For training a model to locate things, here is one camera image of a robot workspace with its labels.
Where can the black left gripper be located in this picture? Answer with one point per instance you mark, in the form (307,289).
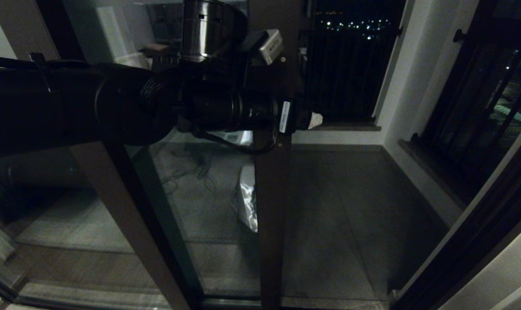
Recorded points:
(295,117)

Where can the brown-framed sliding glass door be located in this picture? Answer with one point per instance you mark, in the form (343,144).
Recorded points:
(271,215)

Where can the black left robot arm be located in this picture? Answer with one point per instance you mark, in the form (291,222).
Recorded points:
(70,107)

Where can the brown stone window sill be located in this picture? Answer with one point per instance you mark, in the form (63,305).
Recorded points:
(432,176)

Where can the dark brown door jamb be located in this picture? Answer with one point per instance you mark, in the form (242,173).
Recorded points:
(471,249)

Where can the brown-framed fixed glass panel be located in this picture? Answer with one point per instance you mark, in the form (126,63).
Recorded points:
(126,224)

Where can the dark front-load washing machine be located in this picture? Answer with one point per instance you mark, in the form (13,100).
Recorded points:
(36,172)

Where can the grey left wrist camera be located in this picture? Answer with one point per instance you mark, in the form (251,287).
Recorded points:
(272,45)

